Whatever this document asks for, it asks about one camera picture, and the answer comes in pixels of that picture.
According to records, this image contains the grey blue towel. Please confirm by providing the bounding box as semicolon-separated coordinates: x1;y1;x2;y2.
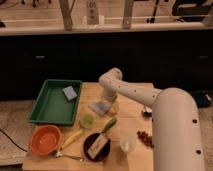
88;101;111;116

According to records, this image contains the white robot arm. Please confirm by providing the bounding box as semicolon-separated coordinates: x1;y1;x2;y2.
99;68;205;171

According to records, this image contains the orange red bowl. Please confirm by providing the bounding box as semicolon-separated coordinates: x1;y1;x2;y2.
28;125;62;156

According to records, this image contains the yellow green dish brush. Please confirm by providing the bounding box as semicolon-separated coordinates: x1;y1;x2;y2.
60;114;94;150

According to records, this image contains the black ladle spoon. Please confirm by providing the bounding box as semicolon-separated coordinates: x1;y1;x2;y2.
143;106;152;118

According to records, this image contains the white plastic cup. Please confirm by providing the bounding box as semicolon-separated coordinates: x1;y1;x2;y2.
119;133;137;153

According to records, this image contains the black round plate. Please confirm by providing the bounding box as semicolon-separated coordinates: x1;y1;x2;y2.
83;133;111;162

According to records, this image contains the bunch of brown grapes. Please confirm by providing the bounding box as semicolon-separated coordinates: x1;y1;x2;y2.
137;131;153;148

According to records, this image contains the blue grey sponge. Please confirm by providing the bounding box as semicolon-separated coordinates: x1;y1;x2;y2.
63;86;77;101

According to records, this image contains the green plastic tray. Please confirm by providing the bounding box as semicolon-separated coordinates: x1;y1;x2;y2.
28;79;82;126

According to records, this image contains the metal spoon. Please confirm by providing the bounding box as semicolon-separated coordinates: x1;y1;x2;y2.
55;151;84;162

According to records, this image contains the green handled spatula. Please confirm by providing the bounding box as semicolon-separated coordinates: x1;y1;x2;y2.
84;117;117;161

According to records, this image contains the black cable left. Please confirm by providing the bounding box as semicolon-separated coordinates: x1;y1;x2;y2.
0;128;29;154

